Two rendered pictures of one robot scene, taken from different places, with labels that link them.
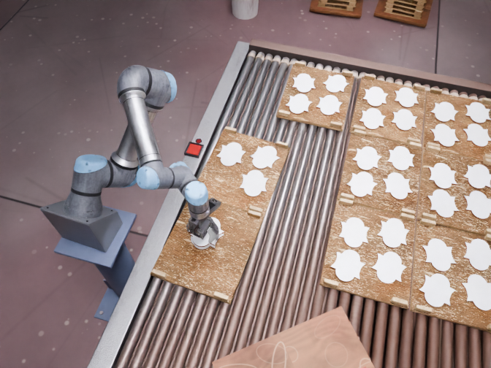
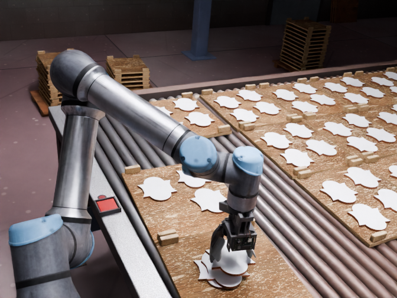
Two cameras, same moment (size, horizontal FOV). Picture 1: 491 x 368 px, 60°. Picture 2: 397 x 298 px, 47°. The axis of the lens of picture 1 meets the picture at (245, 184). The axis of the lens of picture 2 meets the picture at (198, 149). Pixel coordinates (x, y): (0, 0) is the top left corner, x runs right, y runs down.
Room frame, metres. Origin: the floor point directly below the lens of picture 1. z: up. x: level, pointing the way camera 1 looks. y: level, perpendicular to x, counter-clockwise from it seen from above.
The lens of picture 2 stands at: (0.18, 0.93, 1.90)
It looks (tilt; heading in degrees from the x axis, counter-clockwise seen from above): 30 degrees down; 316
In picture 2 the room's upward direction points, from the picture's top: 5 degrees clockwise
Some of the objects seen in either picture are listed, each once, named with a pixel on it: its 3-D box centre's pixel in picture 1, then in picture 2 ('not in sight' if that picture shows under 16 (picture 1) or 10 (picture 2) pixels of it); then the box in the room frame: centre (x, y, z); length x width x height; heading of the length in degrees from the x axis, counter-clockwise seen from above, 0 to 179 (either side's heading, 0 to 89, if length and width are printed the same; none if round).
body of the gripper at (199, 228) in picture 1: (199, 220); (238, 224); (0.77, 0.17, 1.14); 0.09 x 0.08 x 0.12; 151
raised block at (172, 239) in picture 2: not in sight; (169, 239); (1.00, 0.21, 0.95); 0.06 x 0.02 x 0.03; 71
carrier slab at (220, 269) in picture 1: (209, 244); (235, 279); (0.77, 0.15, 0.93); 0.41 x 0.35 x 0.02; 161
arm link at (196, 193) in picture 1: (196, 196); (244, 171); (0.78, 0.17, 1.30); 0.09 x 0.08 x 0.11; 34
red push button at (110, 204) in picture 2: (193, 150); (107, 206); (1.28, 0.25, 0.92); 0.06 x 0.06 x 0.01; 74
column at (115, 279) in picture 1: (119, 269); not in sight; (0.86, 0.66, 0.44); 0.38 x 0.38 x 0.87; 75
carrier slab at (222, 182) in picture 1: (242, 170); (183, 197); (1.16, 0.01, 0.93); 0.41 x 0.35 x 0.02; 161
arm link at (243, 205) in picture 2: (199, 209); (243, 197); (0.78, 0.17, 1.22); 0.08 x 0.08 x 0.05
